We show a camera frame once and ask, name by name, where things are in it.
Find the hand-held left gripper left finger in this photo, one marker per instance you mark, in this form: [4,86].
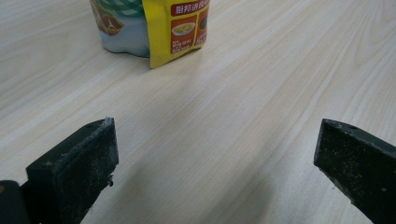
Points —
[74,174]

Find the yellow seasoning pouch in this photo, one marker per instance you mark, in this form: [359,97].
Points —
[162,31]

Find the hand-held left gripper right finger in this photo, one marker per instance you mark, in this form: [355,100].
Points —
[361,168]

